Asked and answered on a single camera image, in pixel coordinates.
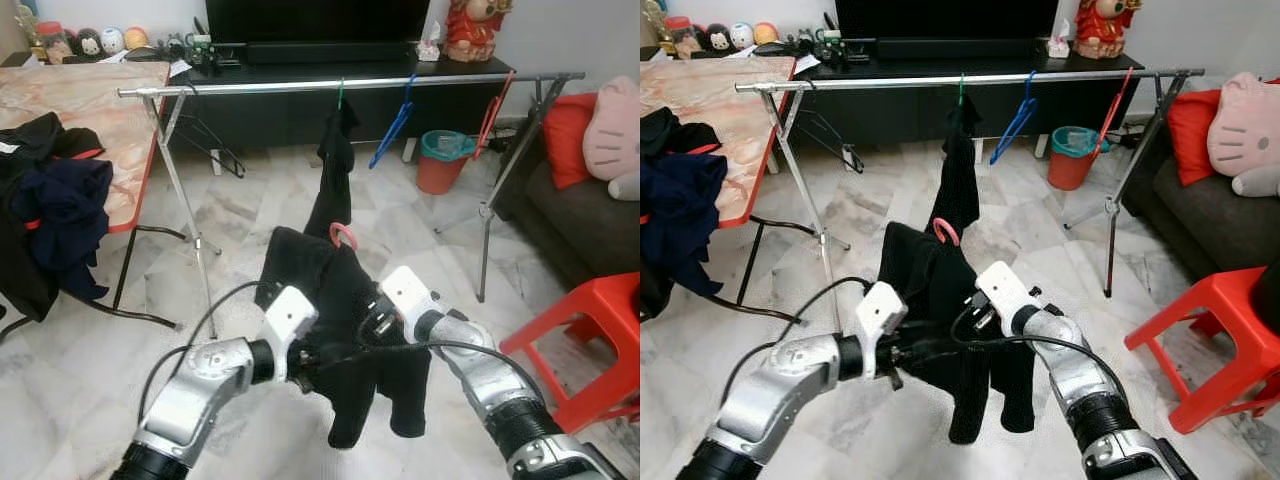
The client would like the red plastic stool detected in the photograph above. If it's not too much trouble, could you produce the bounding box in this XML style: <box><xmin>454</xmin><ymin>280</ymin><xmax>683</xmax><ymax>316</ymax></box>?
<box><xmin>1125</xmin><ymin>265</ymin><xmax>1280</xmax><ymax>435</ymax></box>
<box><xmin>500</xmin><ymin>272</ymin><xmax>641</xmax><ymax>433</ymax></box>

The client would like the black soundbar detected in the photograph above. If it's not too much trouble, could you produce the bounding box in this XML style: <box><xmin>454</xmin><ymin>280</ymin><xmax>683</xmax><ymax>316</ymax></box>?
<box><xmin>245</xmin><ymin>40</ymin><xmax>421</xmax><ymax>66</ymax></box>
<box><xmin>873</xmin><ymin>38</ymin><xmax>1049</xmax><ymax>61</ymax></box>

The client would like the blue plastic hanger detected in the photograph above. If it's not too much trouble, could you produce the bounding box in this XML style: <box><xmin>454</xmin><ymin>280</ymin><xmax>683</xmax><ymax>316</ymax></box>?
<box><xmin>368</xmin><ymin>75</ymin><xmax>419</xmax><ymax>169</ymax></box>
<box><xmin>990</xmin><ymin>70</ymin><xmax>1041</xmax><ymax>166</ymax></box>

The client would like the jar with red lid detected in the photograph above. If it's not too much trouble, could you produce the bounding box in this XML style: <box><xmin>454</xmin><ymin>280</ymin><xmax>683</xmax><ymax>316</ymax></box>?
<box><xmin>35</xmin><ymin>20</ymin><xmax>69</xmax><ymax>63</ymax></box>

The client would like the black plastic bucket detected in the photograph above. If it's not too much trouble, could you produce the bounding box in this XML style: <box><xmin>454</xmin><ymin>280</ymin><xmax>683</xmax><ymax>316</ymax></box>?
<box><xmin>1262</xmin><ymin>262</ymin><xmax>1280</xmax><ymax>336</ymax></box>

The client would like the plain black shirt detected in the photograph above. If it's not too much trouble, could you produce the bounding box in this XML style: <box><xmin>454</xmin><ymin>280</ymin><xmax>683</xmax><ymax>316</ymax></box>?
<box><xmin>878</xmin><ymin>220</ymin><xmax>1041</xmax><ymax>445</ymax></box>
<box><xmin>255</xmin><ymin>225</ymin><xmax>433</xmax><ymax>449</ymax></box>

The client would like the marble table red edge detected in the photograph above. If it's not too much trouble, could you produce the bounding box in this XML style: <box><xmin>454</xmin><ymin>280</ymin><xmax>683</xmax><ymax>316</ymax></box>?
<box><xmin>0</xmin><ymin>62</ymin><xmax>173</xmax><ymax>236</ymax></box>
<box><xmin>640</xmin><ymin>55</ymin><xmax>798</xmax><ymax>229</ymax></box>

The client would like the orange bin teal liner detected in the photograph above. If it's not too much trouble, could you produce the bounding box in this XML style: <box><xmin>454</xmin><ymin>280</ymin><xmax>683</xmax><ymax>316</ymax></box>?
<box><xmin>1047</xmin><ymin>125</ymin><xmax>1109</xmax><ymax>191</ymax></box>
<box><xmin>416</xmin><ymin>130</ymin><xmax>479</xmax><ymax>196</ymax></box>

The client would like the pink cat cushion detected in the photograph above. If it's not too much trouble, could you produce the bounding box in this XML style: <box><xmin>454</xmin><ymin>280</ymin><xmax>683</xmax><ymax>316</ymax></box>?
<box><xmin>1207</xmin><ymin>70</ymin><xmax>1280</xmax><ymax>179</ymax></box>
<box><xmin>582</xmin><ymin>75</ymin><xmax>641</xmax><ymax>183</ymax></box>

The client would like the red laughing Buddha statue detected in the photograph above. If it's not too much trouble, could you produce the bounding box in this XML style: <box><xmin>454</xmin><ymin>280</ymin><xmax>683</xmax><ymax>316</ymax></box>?
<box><xmin>1072</xmin><ymin>0</ymin><xmax>1143</xmax><ymax>59</ymax></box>
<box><xmin>443</xmin><ymin>0</ymin><xmax>513</xmax><ymax>63</ymax></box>

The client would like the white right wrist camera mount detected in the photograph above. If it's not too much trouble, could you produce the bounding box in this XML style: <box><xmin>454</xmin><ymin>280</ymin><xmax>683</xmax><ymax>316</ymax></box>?
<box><xmin>380</xmin><ymin>265</ymin><xmax>441</xmax><ymax>341</ymax></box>
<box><xmin>975</xmin><ymin>260</ymin><xmax>1036</xmax><ymax>336</ymax></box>

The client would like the black wire hanger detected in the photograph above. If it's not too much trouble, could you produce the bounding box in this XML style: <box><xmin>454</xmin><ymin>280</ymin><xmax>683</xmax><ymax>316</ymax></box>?
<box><xmin>800</xmin><ymin>85</ymin><xmax>866</xmax><ymax>174</ymax></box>
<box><xmin>183</xmin><ymin>85</ymin><xmax>247</xmax><ymax>179</ymax></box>

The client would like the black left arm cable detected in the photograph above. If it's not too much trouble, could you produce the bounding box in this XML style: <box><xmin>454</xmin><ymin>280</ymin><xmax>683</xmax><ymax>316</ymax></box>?
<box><xmin>725</xmin><ymin>275</ymin><xmax>871</xmax><ymax>401</ymax></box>
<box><xmin>137</xmin><ymin>280</ymin><xmax>271</xmax><ymax>421</ymax></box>

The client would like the red cushion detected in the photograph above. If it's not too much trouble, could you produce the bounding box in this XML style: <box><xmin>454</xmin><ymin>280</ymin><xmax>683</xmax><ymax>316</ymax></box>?
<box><xmin>1167</xmin><ymin>85</ymin><xmax>1226</xmax><ymax>188</ymax></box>
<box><xmin>542</xmin><ymin>92</ymin><xmax>601</xmax><ymax>191</ymax></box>

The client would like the silver metal clothes rack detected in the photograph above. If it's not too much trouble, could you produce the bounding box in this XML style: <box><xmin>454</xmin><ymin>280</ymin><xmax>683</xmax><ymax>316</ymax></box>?
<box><xmin>735</xmin><ymin>67</ymin><xmax>1206</xmax><ymax>331</ymax></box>
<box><xmin>117</xmin><ymin>70</ymin><xmax>587</xmax><ymax>311</ymax></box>

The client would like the black shirt green logo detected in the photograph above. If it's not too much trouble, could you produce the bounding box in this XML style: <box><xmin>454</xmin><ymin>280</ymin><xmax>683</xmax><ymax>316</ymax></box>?
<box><xmin>925</xmin><ymin>95</ymin><xmax>983</xmax><ymax>236</ymax></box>
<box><xmin>303</xmin><ymin>100</ymin><xmax>361</xmax><ymax>241</ymax></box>

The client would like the dark grey sofa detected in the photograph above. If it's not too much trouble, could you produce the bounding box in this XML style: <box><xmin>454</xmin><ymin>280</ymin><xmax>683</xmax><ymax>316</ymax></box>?
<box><xmin>497</xmin><ymin>150</ymin><xmax>641</xmax><ymax>291</ymax></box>
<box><xmin>1122</xmin><ymin>145</ymin><xmax>1280</xmax><ymax>291</ymax></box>

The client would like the black flat television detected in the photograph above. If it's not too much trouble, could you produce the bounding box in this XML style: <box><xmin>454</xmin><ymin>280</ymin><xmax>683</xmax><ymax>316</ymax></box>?
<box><xmin>205</xmin><ymin>0</ymin><xmax>433</xmax><ymax>46</ymax></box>
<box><xmin>835</xmin><ymin>0</ymin><xmax>1061</xmax><ymax>43</ymax></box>

